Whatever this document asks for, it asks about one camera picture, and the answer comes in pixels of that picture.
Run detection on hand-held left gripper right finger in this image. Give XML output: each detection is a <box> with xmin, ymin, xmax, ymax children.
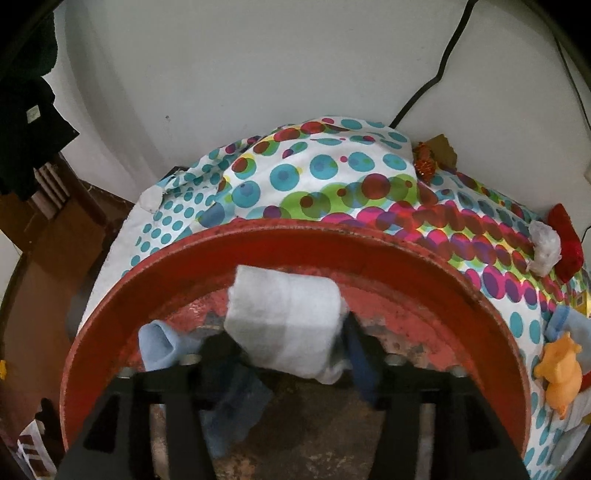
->
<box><xmin>343</xmin><ymin>313</ymin><xmax>532</xmax><ymax>480</ymax></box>

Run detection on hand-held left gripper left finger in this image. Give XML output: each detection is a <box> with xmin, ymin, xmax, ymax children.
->
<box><xmin>58</xmin><ymin>333</ymin><xmax>246</xmax><ymax>480</ymax></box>

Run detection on white sock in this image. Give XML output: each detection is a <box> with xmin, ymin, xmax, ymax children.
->
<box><xmin>225</xmin><ymin>264</ymin><xmax>352</xmax><ymax>385</ymax></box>
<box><xmin>526</xmin><ymin>220</ymin><xmax>563</xmax><ymax>277</ymax></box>

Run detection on red plastic basin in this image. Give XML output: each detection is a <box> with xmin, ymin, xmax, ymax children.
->
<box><xmin>60</xmin><ymin>218</ymin><xmax>529</xmax><ymax>480</ymax></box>

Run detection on orange toy pig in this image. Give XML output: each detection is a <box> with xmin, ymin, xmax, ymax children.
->
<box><xmin>533</xmin><ymin>332</ymin><xmax>583</xmax><ymax>420</ymax></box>

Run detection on dark blue sock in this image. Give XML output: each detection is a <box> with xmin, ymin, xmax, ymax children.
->
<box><xmin>198</xmin><ymin>364</ymin><xmax>273</xmax><ymax>457</ymax></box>

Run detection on light blue sock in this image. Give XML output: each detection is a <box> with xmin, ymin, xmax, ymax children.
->
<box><xmin>139</xmin><ymin>319</ymin><xmax>204</xmax><ymax>372</ymax></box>

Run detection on red white striped cloth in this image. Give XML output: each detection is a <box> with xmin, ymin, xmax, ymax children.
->
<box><xmin>16</xmin><ymin>420</ymin><xmax>58</xmax><ymax>478</ymax></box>

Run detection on polka dot tablecloth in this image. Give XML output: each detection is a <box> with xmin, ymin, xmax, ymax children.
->
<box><xmin>85</xmin><ymin>117</ymin><xmax>591</xmax><ymax>480</ymax></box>

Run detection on fuzzy blue sock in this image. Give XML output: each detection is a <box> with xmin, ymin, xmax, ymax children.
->
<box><xmin>545</xmin><ymin>305</ymin><xmax>583</xmax><ymax>344</ymax></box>

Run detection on red gold tinsel ornament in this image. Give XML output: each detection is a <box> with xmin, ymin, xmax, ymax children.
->
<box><xmin>412</xmin><ymin>142</ymin><xmax>437</xmax><ymax>185</ymax></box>

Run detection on crumpled white sock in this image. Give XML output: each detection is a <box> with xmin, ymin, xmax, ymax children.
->
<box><xmin>526</xmin><ymin>220</ymin><xmax>563</xmax><ymax>277</ymax></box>

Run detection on plain red sock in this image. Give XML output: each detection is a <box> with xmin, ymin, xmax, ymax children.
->
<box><xmin>547</xmin><ymin>203</ymin><xmax>585</xmax><ymax>283</ymax></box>

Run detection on dark hanging clothes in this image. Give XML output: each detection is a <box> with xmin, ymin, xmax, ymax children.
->
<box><xmin>0</xmin><ymin>11</ymin><xmax>80</xmax><ymax>201</ymax></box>

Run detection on black power cable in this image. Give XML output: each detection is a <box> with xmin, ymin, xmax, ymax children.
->
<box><xmin>389</xmin><ymin>0</ymin><xmax>481</xmax><ymax>129</ymax></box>

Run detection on thin black cable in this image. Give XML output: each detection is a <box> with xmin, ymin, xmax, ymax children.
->
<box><xmin>553</xmin><ymin>37</ymin><xmax>591</xmax><ymax>125</ymax></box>

